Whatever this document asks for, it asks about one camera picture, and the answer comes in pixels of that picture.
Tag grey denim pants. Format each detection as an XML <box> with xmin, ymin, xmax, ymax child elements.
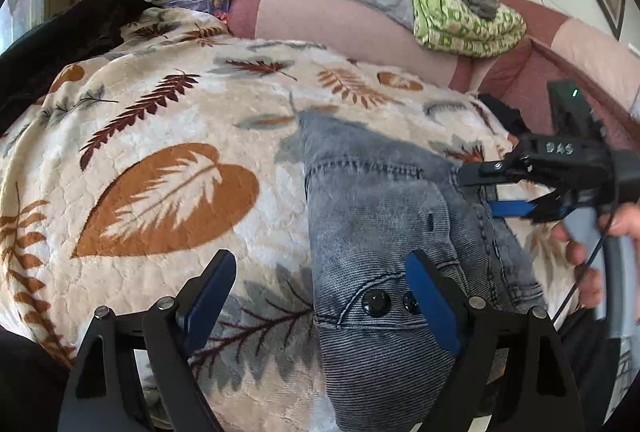
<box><xmin>298</xmin><ymin>112</ymin><xmax>544</xmax><ymax>431</ymax></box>

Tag person right hand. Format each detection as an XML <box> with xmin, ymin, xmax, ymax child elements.
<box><xmin>549</xmin><ymin>202</ymin><xmax>640</xmax><ymax>311</ymax></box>

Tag black garment near armrest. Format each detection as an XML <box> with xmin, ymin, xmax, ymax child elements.
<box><xmin>478</xmin><ymin>94</ymin><xmax>530</xmax><ymax>137</ymax></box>

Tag person black trouser leg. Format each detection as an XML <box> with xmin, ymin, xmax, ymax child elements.
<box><xmin>0</xmin><ymin>328</ymin><xmax>70</xmax><ymax>432</ymax></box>

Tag green patterned folded blanket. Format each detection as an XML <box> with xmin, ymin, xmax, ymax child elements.
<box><xmin>412</xmin><ymin>0</ymin><xmax>526</xmax><ymax>58</ymax></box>

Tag leaf pattern blanket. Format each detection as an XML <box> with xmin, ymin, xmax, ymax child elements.
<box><xmin>0</xmin><ymin>6</ymin><xmax>582</xmax><ymax>432</ymax></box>

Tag black garment on left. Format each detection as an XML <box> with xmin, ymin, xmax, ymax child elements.
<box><xmin>0</xmin><ymin>0</ymin><xmax>152</xmax><ymax>131</ymax></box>

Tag black cable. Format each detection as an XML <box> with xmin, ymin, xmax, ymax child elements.
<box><xmin>549</xmin><ymin>151</ymin><xmax>622</xmax><ymax>328</ymax></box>

